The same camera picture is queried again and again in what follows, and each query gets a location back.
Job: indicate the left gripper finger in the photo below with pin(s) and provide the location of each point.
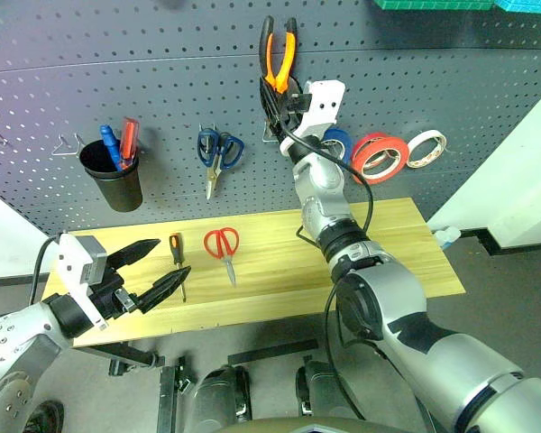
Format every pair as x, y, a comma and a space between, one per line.
167, 284
135, 252

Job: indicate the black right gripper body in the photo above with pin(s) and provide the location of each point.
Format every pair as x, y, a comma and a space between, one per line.
295, 108

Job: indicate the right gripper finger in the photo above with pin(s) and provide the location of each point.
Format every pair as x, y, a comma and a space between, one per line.
267, 99
278, 108

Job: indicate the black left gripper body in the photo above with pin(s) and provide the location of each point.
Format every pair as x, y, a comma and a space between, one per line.
110, 293

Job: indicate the black orange screwdriver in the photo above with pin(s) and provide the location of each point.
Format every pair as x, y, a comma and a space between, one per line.
176, 245

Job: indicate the orange black long-nose pliers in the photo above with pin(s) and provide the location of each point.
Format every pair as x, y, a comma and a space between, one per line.
289, 54

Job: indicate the wide red tape roll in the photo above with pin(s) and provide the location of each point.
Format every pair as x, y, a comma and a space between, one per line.
399, 151

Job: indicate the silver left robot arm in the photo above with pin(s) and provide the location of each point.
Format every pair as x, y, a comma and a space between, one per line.
9, 343

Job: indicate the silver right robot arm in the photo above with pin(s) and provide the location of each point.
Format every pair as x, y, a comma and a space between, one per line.
387, 293

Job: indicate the blue tape roll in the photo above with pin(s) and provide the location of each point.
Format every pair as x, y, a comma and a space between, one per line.
342, 137

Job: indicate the black plastic cup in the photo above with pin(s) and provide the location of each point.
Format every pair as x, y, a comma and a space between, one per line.
117, 189

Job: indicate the thin red tape roll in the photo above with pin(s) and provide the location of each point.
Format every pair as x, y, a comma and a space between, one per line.
365, 140

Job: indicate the grey left robot leg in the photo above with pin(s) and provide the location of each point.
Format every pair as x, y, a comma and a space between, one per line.
225, 392

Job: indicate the grey robot leg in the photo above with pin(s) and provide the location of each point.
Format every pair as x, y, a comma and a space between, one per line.
318, 388
225, 392

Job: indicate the black flat strip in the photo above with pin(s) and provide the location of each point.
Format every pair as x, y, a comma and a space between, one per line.
272, 351

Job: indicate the white tape roll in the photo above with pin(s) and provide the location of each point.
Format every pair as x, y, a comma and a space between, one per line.
433, 133

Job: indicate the grey metal pegboard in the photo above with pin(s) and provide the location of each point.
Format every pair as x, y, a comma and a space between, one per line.
117, 67

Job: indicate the green plastic crate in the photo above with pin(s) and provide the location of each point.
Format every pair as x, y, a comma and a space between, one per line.
433, 3

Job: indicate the grey right robot leg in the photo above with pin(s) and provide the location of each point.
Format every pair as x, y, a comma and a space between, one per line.
318, 388

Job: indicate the clear plastic bottle blue label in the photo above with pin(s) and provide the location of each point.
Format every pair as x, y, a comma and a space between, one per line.
446, 235

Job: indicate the grey robot torso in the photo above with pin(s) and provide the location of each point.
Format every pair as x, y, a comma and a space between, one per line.
324, 426

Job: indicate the cyan plastic crate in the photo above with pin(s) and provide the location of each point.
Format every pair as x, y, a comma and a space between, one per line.
527, 4

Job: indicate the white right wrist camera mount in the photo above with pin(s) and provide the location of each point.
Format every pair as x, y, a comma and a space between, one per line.
324, 106

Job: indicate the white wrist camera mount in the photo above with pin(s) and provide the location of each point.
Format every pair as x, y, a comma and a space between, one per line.
72, 261
324, 106

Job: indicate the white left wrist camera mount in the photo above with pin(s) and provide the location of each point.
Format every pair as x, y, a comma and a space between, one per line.
72, 261

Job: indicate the black table frame bracket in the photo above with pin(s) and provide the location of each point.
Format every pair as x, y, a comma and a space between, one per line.
126, 358

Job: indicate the black table frame post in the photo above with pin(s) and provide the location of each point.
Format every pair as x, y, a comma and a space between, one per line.
169, 397

